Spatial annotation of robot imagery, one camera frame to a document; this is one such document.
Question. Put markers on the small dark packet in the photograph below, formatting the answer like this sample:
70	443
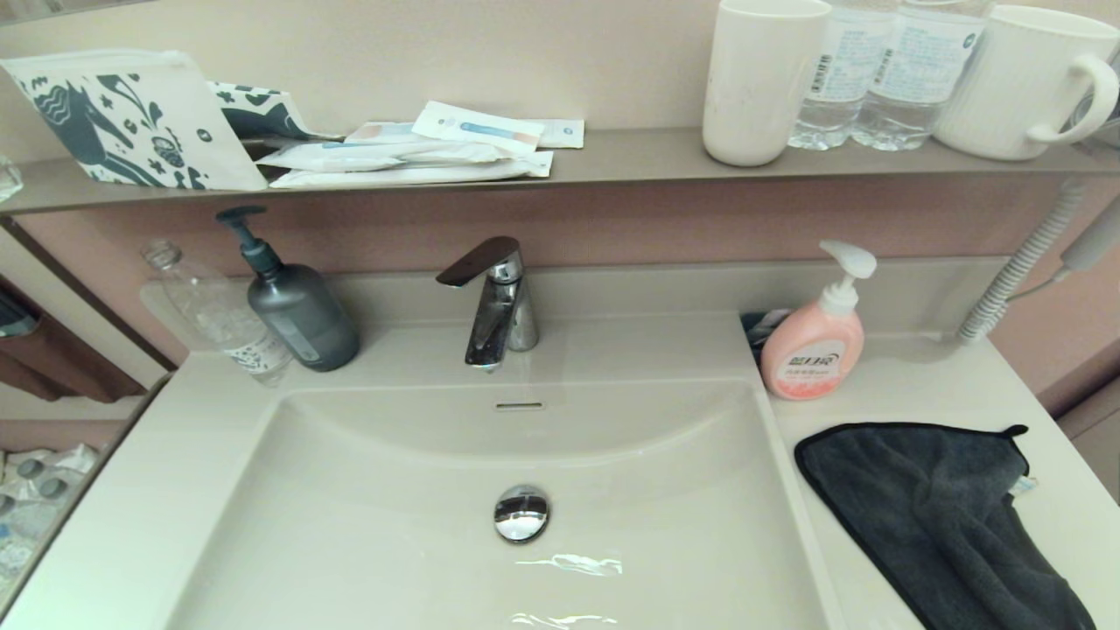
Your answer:
761	328

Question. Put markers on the grey pump dispenser bottle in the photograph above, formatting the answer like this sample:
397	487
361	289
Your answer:
302	319

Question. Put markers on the clear water bottle white label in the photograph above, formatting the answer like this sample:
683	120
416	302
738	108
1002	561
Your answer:
919	79
844	70

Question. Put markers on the white ribbed mug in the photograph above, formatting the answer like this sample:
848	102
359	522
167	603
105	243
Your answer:
1006	87

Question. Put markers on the white ceramic sink basin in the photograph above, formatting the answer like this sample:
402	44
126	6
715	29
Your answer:
394	525

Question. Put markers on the white packet with blue toothbrush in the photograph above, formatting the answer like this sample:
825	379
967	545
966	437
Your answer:
477	129

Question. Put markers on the chrome sink faucet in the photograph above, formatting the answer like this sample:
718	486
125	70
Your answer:
494	332

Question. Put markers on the grey wall shelf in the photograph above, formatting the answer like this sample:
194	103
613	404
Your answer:
630	153

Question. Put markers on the long white plastic packet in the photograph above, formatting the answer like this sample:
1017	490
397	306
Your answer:
367	156

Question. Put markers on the clear empty plastic bottle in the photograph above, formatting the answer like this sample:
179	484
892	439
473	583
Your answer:
210	315

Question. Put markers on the chrome drain stopper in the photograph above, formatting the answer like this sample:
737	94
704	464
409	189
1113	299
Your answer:
521	516

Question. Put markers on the pink hand soap pump bottle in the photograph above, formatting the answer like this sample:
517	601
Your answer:
809	350

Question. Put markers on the large white teal print pouch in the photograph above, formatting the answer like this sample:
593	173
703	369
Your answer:
131	122

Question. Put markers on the dark grey microfibre cloth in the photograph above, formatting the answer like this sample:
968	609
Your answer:
927	507

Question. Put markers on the grey blue object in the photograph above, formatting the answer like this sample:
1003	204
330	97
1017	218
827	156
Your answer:
13	315

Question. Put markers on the white packet with peach print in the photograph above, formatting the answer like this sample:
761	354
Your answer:
381	132

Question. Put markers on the white plain tumbler cup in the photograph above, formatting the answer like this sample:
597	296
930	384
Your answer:
761	87

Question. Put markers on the small white teal print pouch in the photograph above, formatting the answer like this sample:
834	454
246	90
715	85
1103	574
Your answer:
262	114

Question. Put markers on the plastic wrapped bottle pack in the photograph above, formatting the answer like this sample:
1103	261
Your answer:
39	490

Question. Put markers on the small white square packet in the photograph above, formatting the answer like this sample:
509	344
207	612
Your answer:
564	133

